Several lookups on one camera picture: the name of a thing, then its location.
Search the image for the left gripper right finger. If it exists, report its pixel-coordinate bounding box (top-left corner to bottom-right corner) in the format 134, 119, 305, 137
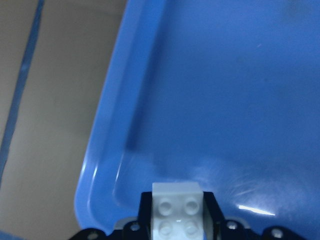
202, 191, 225, 240

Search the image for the blue plastic tray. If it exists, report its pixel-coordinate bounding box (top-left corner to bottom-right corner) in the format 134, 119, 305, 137
74, 0, 320, 240

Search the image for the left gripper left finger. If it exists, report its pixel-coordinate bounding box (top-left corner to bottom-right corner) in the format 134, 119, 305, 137
137, 191, 153, 240

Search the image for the brown paper table cover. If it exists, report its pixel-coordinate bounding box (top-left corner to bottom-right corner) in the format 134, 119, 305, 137
0, 0, 126, 240

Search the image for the white block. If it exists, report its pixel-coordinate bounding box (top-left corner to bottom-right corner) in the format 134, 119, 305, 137
150, 182, 204, 240

